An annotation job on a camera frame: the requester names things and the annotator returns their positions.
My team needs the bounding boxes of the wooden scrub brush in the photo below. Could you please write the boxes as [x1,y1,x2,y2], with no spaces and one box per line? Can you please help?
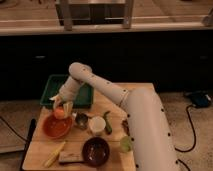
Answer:
[58,151,83,165]

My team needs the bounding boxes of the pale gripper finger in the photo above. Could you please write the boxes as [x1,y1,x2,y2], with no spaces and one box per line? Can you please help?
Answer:
[63,101,73,114]
[50,95,62,109]

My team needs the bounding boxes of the dark purple bowl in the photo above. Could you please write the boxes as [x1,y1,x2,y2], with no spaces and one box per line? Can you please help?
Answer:
[82,137,110,167]

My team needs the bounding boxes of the dark red grapes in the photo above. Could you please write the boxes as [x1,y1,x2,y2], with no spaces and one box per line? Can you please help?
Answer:
[122,120,129,135]

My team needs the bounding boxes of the metal stand frame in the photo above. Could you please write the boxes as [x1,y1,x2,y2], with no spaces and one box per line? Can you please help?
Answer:
[54,0,134,31]

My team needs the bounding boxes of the red bowl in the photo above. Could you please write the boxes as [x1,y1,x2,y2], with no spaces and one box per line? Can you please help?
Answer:
[42,115,73,139]

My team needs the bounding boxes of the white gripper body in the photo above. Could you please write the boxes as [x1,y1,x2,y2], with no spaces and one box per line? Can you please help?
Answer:
[59,76,83,102]

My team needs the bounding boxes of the black cable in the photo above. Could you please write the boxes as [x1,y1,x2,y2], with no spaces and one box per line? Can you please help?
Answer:
[174,104,198,154]

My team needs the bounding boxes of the green pepper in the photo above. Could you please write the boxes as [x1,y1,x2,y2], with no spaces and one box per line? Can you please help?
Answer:
[103,111,112,135]

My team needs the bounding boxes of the red yellow apple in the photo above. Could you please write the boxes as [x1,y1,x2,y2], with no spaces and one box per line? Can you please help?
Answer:
[53,108,65,119]

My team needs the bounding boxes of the small metal cup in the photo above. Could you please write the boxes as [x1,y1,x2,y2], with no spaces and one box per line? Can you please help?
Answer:
[72,112,89,130]

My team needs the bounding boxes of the black floor device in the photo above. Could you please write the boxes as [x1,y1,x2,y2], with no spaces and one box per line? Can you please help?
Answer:
[187,92,211,108]

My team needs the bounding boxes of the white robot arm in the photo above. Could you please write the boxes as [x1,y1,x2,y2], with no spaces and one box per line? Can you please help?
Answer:
[51,62,180,171]

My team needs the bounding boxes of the green plastic tray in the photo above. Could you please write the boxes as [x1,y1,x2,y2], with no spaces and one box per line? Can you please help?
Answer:
[40,74,94,109]

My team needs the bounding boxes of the white cup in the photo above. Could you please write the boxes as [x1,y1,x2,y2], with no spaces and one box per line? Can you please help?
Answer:
[89,116,106,136]

